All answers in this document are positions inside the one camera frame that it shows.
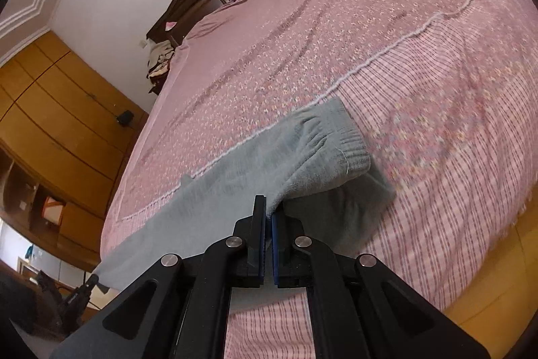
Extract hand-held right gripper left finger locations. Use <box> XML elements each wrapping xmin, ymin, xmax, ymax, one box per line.
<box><xmin>50</xmin><ymin>195</ymin><xmax>266</xmax><ymax>359</ymax></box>

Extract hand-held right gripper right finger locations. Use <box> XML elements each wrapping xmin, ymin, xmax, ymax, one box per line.
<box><xmin>271</xmin><ymin>212</ymin><xmax>491</xmax><ymax>359</ymax></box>

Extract grey pants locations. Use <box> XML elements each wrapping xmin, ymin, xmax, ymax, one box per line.
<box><xmin>94</xmin><ymin>96</ymin><xmax>398</xmax><ymax>306</ymax></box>

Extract orange box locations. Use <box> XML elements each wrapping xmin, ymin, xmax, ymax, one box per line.
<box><xmin>42</xmin><ymin>195</ymin><xmax>66</xmax><ymax>226</ymax></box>

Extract wooden shelf unit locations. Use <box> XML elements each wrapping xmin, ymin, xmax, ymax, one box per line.
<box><xmin>0</xmin><ymin>144</ymin><xmax>68</xmax><ymax>259</ymax></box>

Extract wooden wardrobe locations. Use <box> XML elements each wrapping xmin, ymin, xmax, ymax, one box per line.
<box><xmin>0</xmin><ymin>29</ymin><xmax>150</xmax><ymax>272</ymax></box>

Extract pile of clothes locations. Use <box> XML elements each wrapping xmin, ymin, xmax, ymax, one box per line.
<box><xmin>146</xmin><ymin>39</ymin><xmax>177</xmax><ymax>96</ymax></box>

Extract pink patterned bedspread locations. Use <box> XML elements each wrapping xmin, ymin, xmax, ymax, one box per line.
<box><xmin>99</xmin><ymin>0</ymin><xmax>535</xmax><ymax>359</ymax></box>

